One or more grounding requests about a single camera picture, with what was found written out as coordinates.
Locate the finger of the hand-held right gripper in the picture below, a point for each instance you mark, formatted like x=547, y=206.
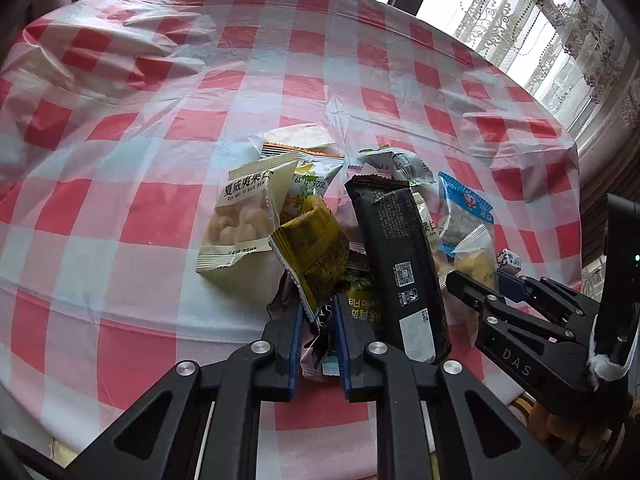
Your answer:
x=512, y=285
x=470, y=290

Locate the orange white snack packet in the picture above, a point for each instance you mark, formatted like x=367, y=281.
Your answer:
x=310, y=170

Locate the person's right hand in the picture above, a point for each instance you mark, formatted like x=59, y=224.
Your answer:
x=565, y=425

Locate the small white blue candy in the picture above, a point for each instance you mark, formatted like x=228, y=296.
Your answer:
x=507, y=260

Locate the dark brown snack packet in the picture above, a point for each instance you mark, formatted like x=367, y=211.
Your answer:
x=284, y=297

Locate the blue nut packet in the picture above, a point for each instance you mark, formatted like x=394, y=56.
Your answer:
x=465, y=210

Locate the green black snack packet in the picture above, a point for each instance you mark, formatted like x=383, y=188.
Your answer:
x=362, y=305

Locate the red checked tablecloth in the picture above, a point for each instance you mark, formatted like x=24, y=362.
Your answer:
x=150, y=110

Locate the white green snack packet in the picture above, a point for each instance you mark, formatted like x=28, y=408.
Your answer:
x=395, y=162

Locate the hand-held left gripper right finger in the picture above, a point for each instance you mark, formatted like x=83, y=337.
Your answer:
x=345, y=345

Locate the pink snack packet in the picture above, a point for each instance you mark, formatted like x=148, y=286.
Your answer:
x=315, y=360

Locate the white lace curtain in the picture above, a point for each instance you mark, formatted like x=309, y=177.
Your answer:
x=550, y=35

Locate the cream nut packet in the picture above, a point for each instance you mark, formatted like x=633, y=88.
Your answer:
x=240, y=210
x=429, y=230

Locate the long black snack packet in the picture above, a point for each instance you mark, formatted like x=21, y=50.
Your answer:
x=395, y=250

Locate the olive yellow snack packet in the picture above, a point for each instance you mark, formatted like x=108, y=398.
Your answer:
x=312, y=245

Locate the translucent white snack packet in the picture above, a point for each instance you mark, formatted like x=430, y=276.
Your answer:
x=295, y=135

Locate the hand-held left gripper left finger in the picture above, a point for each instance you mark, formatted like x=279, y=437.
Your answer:
x=296, y=345

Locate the clear packet of yellow pieces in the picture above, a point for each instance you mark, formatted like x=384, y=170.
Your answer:
x=475, y=260

